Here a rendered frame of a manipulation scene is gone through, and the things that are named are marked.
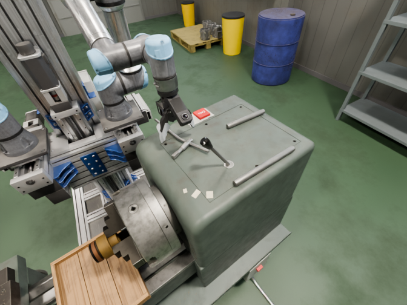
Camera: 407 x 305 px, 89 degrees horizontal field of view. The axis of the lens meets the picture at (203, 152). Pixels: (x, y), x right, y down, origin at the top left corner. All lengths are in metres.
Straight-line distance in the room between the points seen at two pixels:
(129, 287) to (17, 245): 1.78
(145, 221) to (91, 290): 0.45
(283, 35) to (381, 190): 2.33
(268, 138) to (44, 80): 1.04
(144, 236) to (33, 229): 2.01
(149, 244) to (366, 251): 1.87
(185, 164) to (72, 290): 0.69
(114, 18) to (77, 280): 1.10
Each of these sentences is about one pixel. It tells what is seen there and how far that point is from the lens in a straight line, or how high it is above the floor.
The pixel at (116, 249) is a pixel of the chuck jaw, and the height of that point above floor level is 1.10.
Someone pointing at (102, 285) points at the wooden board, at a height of 0.89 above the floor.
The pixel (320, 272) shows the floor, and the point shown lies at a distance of 2.05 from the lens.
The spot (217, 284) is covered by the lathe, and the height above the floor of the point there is 0.54.
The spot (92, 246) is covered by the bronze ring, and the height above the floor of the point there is 1.12.
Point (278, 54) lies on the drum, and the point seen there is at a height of 0.52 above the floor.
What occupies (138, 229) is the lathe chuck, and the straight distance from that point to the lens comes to 0.73.
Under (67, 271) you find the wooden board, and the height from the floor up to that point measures 0.89.
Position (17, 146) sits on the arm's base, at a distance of 1.31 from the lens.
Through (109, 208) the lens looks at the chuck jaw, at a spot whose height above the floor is 1.19.
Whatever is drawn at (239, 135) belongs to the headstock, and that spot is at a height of 1.25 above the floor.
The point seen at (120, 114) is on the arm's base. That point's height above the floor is 1.20.
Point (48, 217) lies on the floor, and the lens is 2.65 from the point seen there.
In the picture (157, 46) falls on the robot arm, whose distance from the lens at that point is 0.65.
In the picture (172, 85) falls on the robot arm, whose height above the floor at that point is 1.52.
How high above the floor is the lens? 1.84
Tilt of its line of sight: 46 degrees down
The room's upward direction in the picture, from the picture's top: 5 degrees counter-clockwise
